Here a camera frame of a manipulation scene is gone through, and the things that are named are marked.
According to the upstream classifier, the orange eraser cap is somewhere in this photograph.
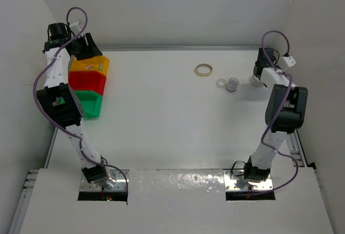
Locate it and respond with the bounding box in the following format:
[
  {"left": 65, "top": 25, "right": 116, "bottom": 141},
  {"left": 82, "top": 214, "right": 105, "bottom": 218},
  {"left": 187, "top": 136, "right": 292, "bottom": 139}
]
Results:
[{"left": 83, "top": 64, "right": 94, "bottom": 70}]

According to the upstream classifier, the beige tape roll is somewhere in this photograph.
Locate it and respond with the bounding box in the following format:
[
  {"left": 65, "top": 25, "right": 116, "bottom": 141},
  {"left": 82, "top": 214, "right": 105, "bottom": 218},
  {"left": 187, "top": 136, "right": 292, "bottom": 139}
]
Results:
[{"left": 194, "top": 64, "right": 213, "bottom": 77}]

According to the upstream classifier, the grey tape roll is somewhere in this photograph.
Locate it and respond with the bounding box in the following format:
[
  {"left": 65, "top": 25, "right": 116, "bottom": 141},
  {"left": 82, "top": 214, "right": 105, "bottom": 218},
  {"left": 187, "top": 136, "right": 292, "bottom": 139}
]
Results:
[{"left": 250, "top": 74, "right": 267, "bottom": 88}]

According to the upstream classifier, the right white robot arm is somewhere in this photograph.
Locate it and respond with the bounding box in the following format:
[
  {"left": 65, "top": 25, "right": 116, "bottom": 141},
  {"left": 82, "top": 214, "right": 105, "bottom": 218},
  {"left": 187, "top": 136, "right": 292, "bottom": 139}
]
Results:
[{"left": 244, "top": 47, "right": 308, "bottom": 182}]

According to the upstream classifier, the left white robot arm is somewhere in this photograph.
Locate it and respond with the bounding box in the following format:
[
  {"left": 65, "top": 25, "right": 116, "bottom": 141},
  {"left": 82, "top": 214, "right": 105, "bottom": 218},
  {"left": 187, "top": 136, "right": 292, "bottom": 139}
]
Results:
[{"left": 33, "top": 23, "right": 109, "bottom": 185}]

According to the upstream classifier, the yellow plastic bin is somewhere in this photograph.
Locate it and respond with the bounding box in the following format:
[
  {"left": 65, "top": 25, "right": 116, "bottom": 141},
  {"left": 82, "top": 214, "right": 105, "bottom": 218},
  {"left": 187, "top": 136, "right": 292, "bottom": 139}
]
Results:
[{"left": 70, "top": 56, "right": 110, "bottom": 76}]

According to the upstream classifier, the red plastic bin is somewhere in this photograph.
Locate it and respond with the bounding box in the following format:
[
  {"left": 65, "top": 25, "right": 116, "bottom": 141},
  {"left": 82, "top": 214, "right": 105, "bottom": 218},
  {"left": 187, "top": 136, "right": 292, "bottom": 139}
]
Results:
[{"left": 68, "top": 71, "right": 107, "bottom": 95}]

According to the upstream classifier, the green plastic bin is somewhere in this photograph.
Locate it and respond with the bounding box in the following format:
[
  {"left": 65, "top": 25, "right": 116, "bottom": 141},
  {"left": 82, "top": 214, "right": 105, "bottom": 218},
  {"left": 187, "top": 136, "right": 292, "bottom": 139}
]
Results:
[{"left": 75, "top": 91, "right": 103, "bottom": 119}]

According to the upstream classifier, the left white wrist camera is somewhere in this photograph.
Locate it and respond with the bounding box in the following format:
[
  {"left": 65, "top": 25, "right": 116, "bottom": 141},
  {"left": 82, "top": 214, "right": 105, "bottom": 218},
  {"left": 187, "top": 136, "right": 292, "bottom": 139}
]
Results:
[{"left": 69, "top": 19, "right": 82, "bottom": 35}]

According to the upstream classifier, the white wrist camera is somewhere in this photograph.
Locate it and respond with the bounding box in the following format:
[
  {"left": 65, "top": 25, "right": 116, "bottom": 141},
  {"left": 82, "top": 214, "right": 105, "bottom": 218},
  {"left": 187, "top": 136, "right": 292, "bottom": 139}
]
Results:
[
  {"left": 277, "top": 56, "right": 296, "bottom": 72},
  {"left": 69, "top": 19, "right": 82, "bottom": 35}
]

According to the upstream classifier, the back aluminium frame rail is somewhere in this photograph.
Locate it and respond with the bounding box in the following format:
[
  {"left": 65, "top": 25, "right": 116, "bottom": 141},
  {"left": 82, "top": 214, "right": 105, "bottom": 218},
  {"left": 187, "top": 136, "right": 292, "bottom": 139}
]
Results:
[{"left": 99, "top": 45, "right": 260, "bottom": 51}]

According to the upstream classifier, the aluminium frame rail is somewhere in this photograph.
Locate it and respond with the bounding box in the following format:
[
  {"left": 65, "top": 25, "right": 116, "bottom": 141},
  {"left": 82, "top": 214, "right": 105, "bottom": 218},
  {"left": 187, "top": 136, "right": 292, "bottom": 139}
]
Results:
[
  {"left": 8, "top": 170, "right": 38, "bottom": 234},
  {"left": 99, "top": 45, "right": 260, "bottom": 51},
  {"left": 263, "top": 47, "right": 307, "bottom": 168}
]

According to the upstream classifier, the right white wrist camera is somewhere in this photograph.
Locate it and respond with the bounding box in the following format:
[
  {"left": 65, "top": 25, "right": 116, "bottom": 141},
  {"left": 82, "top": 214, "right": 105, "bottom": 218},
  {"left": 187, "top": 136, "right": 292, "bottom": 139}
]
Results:
[{"left": 277, "top": 56, "right": 296, "bottom": 72}]

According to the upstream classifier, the right aluminium frame rail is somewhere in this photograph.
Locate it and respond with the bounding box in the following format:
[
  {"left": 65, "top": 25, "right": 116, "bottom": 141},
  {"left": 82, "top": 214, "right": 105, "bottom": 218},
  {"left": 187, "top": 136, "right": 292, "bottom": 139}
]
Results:
[{"left": 263, "top": 47, "right": 307, "bottom": 168}]

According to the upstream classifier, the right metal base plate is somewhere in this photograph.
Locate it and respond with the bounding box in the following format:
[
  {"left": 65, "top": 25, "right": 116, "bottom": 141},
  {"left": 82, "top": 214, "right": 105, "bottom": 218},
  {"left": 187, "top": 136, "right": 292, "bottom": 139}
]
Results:
[{"left": 223, "top": 168, "right": 273, "bottom": 192}]

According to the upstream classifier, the metal base plate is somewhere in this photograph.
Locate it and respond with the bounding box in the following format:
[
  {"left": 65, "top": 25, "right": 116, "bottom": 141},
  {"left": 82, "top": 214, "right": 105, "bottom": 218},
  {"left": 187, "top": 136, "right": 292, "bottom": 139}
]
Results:
[
  {"left": 223, "top": 168, "right": 273, "bottom": 192},
  {"left": 79, "top": 169, "right": 127, "bottom": 192}
]

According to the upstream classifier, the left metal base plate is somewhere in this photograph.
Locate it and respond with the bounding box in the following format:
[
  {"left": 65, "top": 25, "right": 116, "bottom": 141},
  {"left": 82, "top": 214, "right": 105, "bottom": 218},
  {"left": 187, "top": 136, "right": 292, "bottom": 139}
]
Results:
[{"left": 79, "top": 169, "right": 127, "bottom": 192}]

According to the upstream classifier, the left aluminium frame rail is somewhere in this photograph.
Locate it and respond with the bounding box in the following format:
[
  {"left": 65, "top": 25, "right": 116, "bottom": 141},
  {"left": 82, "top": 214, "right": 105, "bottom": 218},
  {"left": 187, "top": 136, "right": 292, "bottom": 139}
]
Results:
[{"left": 8, "top": 170, "right": 38, "bottom": 234}]

